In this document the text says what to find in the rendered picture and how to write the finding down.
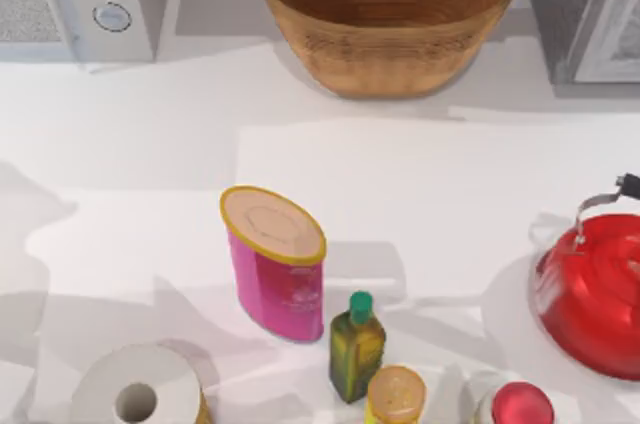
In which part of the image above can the pink can with yellow rim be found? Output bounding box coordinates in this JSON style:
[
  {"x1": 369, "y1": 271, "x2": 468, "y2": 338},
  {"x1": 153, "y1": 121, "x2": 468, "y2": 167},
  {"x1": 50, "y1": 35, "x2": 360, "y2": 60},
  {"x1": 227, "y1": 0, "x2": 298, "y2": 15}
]
[{"x1": 218, "y1": 185, "x2": 328, "y2": 344}]

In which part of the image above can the brown woven basket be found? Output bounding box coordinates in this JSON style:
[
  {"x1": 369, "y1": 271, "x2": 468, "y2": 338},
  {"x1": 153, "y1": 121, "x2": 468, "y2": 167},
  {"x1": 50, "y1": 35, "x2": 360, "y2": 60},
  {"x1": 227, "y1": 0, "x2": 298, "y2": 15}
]
[{"x1": 258, "y1": 0, "x2": 517, "y2": 100}]

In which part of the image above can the green bottle with green cap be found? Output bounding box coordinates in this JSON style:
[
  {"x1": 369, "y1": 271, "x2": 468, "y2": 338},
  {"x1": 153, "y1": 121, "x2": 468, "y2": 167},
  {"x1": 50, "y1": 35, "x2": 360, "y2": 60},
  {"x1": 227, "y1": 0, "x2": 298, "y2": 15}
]
[{"x1": 328, "y1": 291, "x2": 387, "y2": 404}]

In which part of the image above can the yellow can with orange lid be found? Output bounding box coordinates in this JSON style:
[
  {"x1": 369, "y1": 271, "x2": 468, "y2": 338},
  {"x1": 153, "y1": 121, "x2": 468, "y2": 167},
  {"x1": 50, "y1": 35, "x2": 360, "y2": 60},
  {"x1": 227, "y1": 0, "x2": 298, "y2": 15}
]
[{"x1": 363, "y1": 365, "x2": 428, "y2": 424}]

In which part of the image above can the round microwave knob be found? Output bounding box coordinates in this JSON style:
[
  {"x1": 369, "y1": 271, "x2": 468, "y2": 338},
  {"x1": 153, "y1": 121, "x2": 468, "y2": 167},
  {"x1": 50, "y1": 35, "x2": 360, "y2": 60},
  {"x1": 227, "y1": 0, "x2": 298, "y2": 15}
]
[{"x1": 92, "y1": 1, "x2": 133, "y2": 33}]

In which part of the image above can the white paper roll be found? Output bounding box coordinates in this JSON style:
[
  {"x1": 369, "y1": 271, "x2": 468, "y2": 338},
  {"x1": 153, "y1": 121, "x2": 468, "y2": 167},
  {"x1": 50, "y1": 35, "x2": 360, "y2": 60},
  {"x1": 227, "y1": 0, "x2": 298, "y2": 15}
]
[{"x1": 70, "y1": 342, "x2": 211, "y2": 424}]

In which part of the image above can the red kettle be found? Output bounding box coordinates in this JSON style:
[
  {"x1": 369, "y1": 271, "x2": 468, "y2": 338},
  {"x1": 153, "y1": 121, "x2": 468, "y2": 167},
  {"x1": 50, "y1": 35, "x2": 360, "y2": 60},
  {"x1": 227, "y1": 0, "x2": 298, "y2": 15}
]
[{"x1": 534, "y1": 172, "x2": 640, "y2": 382}]

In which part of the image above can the clear jar with red lid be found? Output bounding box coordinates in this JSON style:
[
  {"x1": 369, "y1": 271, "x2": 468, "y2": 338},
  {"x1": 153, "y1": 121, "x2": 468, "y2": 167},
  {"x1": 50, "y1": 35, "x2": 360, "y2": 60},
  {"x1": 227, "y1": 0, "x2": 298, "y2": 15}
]
[{"x1": 473, "y1": 380, "x2": 556, "y2": 424}]

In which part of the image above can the pale microwave oven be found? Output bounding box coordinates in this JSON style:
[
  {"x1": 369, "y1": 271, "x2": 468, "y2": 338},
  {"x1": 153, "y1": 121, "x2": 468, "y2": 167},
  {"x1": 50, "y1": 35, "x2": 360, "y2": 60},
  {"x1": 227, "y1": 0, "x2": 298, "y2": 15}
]
[{"x1": 0, "y1": 0, "x2": 174, "y2": 64}]

